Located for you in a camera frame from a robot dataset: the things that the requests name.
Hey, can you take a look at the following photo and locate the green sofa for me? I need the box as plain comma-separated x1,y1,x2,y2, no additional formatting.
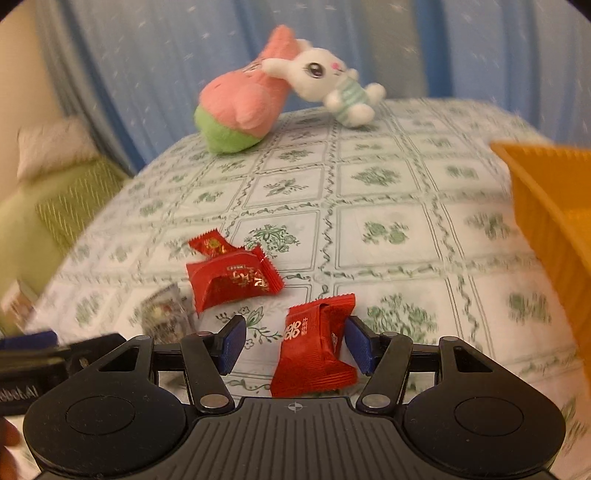
0,115,134,337

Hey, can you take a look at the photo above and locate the orange plastic tray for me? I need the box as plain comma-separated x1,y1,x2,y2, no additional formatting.
489,141,591,340

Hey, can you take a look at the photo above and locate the red gold-print candy packet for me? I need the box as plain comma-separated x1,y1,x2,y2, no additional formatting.
185,246,284,315

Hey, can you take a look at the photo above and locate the white rabbit plush toy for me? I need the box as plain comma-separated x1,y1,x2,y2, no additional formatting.
263,39,387,127

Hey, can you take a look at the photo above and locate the green floral tablecloth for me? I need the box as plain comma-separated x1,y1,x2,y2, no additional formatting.
9,97,591,480

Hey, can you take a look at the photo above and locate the clear plastic packet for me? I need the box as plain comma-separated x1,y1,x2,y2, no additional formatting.
139,284,195,333

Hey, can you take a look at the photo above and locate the person's left hand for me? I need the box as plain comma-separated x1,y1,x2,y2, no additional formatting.
0,418,22,448

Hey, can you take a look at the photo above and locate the green zigzag pillow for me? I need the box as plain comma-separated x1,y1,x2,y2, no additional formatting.
34,159,130,252

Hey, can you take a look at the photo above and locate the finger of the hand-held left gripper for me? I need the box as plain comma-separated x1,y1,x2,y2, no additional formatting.
0,333,126,377
0,330,57,352

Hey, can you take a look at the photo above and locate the pink green plush toy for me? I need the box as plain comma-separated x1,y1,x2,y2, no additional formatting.
193,25,301,155

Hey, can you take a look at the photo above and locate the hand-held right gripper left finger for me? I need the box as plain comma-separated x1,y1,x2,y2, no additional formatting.
92,315,247,413

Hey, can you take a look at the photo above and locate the white pillow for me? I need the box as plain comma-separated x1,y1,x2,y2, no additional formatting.
16,117,98,181

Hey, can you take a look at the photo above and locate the blue star curtain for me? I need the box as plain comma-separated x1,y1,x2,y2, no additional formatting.
32,0,591,176

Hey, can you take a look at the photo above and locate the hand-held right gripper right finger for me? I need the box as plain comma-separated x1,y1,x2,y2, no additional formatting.
344,315,499,414

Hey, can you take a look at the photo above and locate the small red candy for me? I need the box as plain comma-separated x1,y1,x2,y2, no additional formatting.
188,234,245,259

